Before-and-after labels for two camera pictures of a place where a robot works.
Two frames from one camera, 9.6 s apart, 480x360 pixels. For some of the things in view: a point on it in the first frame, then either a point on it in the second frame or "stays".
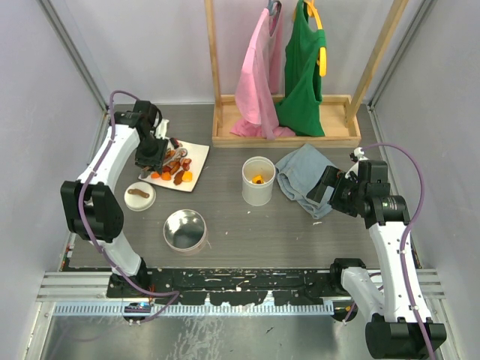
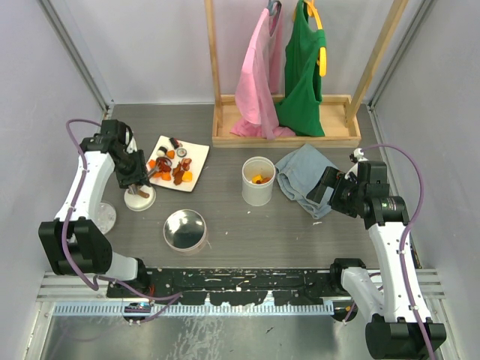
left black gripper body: [150, 152] to [131, 169]
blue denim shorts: [298, 172] stays
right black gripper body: [346, 190] stays
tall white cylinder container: [258, 174] stays
